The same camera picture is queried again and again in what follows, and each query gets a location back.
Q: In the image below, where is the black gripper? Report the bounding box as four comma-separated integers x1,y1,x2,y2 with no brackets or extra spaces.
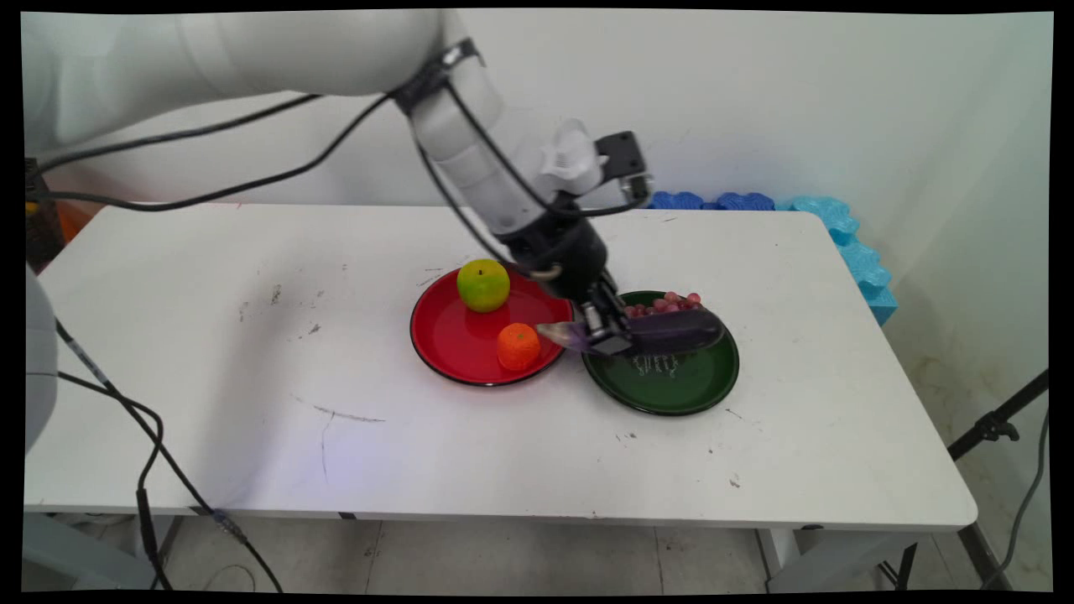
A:
501,210,640,357

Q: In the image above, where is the purple eggplant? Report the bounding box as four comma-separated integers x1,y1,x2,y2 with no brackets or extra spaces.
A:
535,307,726,358

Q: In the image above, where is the red grape bunch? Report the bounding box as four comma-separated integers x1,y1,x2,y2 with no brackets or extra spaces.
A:
623,290,704,320

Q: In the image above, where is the dark green round plate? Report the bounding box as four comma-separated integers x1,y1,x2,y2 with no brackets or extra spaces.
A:
580,290,741,418

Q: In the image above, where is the orange tangerine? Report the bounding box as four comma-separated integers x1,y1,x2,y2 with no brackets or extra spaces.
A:
496,322,542,372

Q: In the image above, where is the green apple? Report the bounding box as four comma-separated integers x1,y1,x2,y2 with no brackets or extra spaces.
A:
456,258,512,315

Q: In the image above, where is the red round plate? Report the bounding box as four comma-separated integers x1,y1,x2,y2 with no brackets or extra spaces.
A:
409,267,576,388

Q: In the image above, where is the light blue foam mat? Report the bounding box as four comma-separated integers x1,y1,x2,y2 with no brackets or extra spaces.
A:
774,195,899,327

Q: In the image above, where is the black tripod stand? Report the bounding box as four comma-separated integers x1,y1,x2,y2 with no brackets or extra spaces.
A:
946,369,1051,590

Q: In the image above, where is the dark box with yellow label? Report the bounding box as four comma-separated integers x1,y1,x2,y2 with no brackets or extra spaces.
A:
24,157,65,273

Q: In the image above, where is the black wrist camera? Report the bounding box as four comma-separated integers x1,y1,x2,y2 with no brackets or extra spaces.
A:
594,131,654,211

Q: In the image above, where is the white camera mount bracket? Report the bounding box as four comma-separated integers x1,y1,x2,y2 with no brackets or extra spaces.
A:
540,118,608,200

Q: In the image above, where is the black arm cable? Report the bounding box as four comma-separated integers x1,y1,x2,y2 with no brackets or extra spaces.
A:
32,50,651,282

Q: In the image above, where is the grey hanging cable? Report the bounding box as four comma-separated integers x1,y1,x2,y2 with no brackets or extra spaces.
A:
980,408,1051,590

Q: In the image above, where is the black cable with connector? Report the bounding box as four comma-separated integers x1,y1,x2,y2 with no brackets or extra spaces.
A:
54,317,284,593

